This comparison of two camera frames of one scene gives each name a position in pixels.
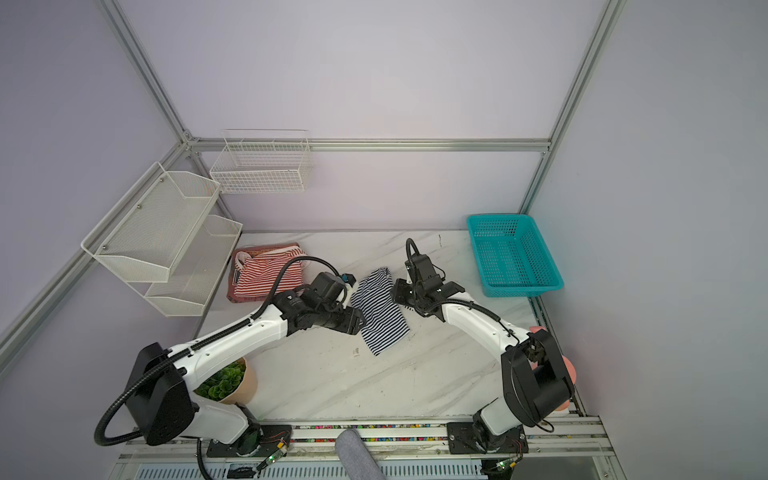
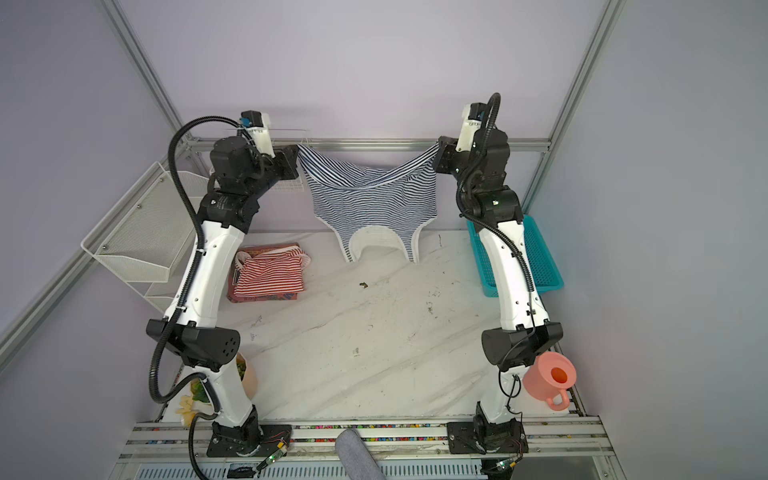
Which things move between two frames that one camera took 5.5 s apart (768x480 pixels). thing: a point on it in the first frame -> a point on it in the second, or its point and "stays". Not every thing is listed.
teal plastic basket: x=512 y=256 stays
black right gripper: x=396 y=294 -> x=442 y=152
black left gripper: x=349 y=321 -> x=288 y=161
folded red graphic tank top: x=231 y=294 stays
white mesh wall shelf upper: x=150 y=228 stays
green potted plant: x=234 y=385 stays
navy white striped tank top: x=383 y=324 -> x=346 y=200
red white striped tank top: x=257 y=274 stays
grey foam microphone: x=359 y=462 stays
